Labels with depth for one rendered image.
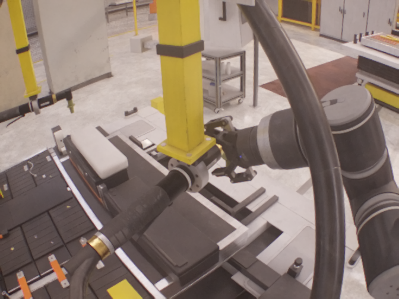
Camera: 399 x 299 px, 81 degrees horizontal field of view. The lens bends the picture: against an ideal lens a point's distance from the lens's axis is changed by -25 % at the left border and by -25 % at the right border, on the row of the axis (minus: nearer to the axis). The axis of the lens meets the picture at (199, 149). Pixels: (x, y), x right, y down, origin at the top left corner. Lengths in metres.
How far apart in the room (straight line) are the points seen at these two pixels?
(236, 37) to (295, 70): 2.91
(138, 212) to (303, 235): 0.84
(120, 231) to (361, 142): 0.41
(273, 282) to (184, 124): 0.69
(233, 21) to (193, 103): 2.65
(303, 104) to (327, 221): 0.10
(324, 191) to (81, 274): 0.37
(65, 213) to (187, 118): 0.78
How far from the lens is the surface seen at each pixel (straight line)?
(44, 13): 5.02
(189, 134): 0.54
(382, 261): 0.44
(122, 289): 0.86
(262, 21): 0.28
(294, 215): 1.31
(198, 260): 0.81
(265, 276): 1.05
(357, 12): 9.17
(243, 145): 0.55
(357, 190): 0.52
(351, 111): 0.43
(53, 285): 1.00
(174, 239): 0.86
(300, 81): 0.26
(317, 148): 0.25
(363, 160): 0.47
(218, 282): 1.15
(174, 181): 0.57
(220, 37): 3.22
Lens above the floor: 1.77
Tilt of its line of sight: 34 degrees down
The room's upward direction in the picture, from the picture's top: 3 degrees counter-clockwise
